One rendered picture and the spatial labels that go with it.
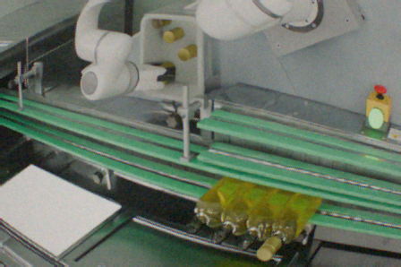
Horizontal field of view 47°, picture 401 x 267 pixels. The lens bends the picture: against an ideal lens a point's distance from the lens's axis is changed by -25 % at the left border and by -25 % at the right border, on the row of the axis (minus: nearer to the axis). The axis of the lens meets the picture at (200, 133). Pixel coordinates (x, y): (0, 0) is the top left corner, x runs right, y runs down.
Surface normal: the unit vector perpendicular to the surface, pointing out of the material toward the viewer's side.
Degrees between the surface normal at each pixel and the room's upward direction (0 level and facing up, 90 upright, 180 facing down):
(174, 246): 90
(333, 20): 5
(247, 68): 0
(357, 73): 0
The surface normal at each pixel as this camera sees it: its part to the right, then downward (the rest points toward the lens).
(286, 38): -0.56, 0.33
